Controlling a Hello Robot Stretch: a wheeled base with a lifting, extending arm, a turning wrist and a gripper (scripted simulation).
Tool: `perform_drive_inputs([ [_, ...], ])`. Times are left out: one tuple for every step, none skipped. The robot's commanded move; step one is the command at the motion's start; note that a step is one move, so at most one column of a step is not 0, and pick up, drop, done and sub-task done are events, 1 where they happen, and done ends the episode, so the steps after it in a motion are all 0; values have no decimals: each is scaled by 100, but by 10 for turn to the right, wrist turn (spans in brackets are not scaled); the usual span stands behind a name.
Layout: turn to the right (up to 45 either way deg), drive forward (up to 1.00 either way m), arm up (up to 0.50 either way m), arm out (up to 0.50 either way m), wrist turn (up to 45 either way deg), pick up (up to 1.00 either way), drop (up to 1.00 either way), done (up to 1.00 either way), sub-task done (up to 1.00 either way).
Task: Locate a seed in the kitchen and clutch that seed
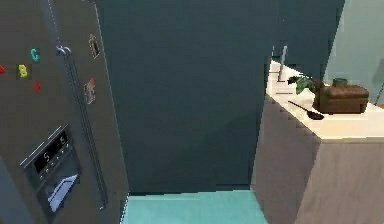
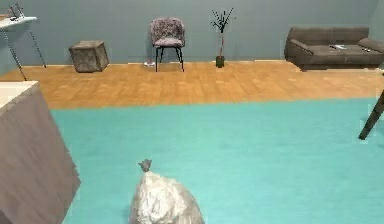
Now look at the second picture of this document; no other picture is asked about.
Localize thin house plant dark pot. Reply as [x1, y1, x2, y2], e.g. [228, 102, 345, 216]
[210, 7, 236, 69]

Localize purple fuzzy chair black legs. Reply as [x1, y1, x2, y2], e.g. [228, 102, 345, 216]
[148, 17, 187, 73]

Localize grey tied rubbish bag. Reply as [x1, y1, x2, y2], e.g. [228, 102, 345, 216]
[129, 158, 206, 224]

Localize grey-brown cube ottoman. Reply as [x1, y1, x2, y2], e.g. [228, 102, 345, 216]
[68, 40, 110, 74]

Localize dark brown sofa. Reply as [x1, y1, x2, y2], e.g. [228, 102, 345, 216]
[283, 25, 384, 72]

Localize pale book on sofa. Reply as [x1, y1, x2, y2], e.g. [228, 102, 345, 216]
[329, 43, 350, 52]

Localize brown counter cabinet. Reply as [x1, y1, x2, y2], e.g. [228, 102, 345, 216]
[0, 80, 82, 224]

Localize white desk with thin legs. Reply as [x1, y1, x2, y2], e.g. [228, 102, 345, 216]
[0, 3, 48, 82]

